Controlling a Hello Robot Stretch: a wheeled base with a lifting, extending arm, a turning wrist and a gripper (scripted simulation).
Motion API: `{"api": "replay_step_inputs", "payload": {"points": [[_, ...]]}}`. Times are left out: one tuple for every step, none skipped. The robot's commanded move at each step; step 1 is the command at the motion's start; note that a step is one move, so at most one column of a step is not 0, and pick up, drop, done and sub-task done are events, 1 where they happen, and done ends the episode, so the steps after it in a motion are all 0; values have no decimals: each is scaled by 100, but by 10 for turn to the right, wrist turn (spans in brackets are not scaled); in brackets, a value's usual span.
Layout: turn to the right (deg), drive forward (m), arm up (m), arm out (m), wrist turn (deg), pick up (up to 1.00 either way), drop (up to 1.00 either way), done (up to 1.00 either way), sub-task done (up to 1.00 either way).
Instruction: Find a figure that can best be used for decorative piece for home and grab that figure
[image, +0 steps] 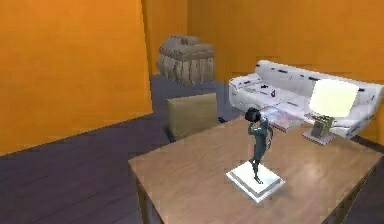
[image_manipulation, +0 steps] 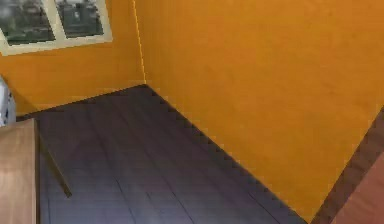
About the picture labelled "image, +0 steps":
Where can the dark figure on white base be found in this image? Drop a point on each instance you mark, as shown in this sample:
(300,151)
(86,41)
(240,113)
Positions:
(260,140)

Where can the tan chair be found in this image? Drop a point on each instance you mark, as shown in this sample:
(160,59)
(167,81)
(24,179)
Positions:
(191,115)

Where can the brown fringed armchair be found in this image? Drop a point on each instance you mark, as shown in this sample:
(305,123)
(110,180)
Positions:
(186,58)

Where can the brown wooden table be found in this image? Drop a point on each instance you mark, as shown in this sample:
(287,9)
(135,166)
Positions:
(200,173)

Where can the glass coffee table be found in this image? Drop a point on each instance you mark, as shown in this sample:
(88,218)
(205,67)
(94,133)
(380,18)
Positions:
(283,116)

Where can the white sofa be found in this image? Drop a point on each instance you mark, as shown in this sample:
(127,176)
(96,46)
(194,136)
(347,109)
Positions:
(286,85)

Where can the pale yellow table lamp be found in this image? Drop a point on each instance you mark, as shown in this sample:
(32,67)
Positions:
(331,100)

